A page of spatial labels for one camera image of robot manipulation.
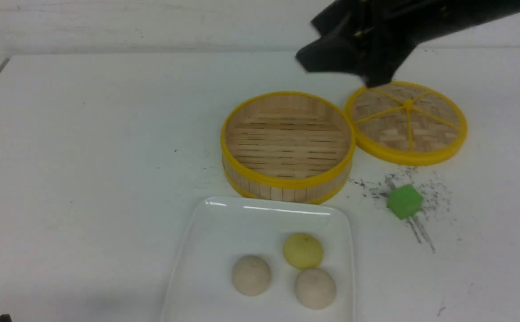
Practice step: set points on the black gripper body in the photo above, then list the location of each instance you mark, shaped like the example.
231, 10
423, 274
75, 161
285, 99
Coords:
352, 24

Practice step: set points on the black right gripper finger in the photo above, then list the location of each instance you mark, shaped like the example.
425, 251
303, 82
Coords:
383, 61

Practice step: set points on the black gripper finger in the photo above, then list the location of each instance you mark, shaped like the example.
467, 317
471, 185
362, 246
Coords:
333, 53

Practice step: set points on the yellow steamed bun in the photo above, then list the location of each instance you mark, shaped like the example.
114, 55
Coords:
303, 251

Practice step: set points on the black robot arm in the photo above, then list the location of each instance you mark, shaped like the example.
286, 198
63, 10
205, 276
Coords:
439, 18

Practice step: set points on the white rectangular plate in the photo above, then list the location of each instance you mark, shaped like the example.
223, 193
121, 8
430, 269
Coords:
223, 229

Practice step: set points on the white bun on plate right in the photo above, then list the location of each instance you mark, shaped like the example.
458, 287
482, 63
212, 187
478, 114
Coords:
315, 288

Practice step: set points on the white bun on plate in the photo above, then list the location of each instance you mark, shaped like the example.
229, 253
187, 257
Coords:
315, 288
251, 275

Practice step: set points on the white bun on plate left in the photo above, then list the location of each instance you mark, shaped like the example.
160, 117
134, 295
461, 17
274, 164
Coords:
251, 275

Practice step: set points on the yellow rimmed bamboo steamer lid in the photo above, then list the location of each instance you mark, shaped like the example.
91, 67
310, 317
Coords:
406, 124

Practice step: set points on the yellow rimmed bamboo steamer basket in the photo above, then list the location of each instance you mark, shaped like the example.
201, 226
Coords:
287, 146

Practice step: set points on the green cube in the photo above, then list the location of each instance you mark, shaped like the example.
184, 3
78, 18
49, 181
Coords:
405, 201

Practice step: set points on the dark object at bottom corner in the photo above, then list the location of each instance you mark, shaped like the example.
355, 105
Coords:
5, 318

